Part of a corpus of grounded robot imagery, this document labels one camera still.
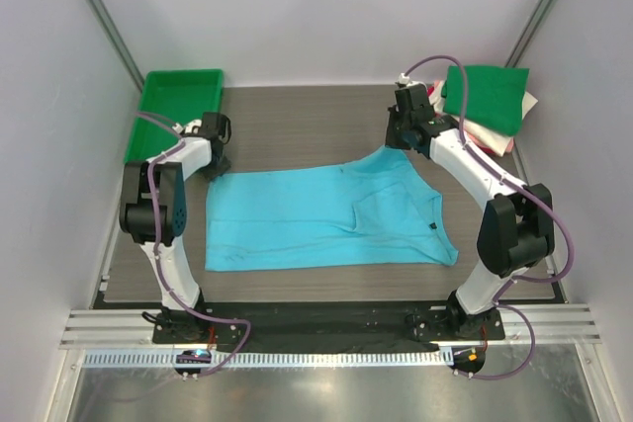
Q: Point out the light blue t shirt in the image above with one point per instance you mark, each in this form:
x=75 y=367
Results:
x=375 y=210

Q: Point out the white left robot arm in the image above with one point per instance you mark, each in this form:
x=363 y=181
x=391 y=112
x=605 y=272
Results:
x=153 y=212

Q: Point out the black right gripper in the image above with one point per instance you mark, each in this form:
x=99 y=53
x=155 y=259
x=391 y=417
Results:
x=392 y=139

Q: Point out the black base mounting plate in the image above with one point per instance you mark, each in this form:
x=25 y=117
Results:
x=348 y=327

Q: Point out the slotted grey cable duct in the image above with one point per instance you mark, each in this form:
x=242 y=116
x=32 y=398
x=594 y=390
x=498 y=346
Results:
x=181 y=359

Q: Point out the green plastic tray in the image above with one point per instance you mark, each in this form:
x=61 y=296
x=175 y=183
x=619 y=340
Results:
x=178 y=95

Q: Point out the folded cream t shirt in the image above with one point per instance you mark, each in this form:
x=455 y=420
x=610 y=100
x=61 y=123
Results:
x=490 y=141

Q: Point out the folded red t shirt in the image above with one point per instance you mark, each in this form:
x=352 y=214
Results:
x=482 y=149

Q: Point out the folded green t shirt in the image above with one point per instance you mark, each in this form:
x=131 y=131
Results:
x=495 y=96

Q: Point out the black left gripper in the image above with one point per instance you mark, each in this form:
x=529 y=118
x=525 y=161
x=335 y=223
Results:
x=222 y=168

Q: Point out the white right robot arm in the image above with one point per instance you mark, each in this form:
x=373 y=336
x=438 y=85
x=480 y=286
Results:
x=515 y=234

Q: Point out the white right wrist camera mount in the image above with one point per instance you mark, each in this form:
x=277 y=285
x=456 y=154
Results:
x=405 y=81

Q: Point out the left aluminium corner post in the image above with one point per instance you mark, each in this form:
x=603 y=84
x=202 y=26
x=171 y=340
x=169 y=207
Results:
x=116 y=40

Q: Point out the aluminium frame rail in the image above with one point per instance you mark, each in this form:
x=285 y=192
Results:
x=125 y=328

